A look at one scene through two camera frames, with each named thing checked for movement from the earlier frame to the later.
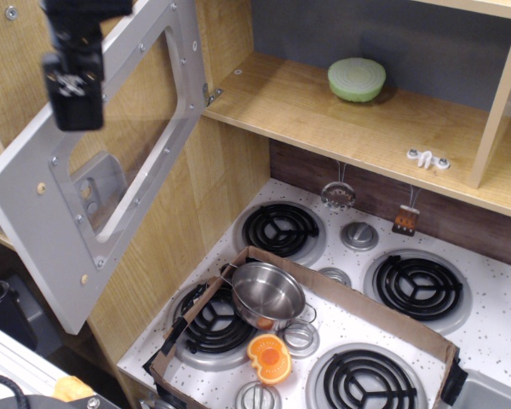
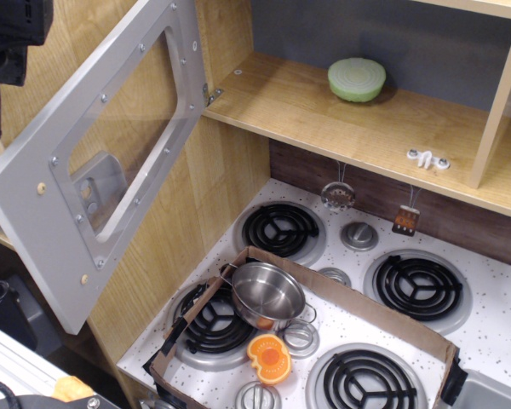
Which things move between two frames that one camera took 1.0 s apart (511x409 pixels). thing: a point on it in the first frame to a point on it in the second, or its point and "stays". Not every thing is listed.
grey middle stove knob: [335, 273] stays
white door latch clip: [426, 158] stays
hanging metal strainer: [338, 195] stays
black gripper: [75, 72] to [9, 27]
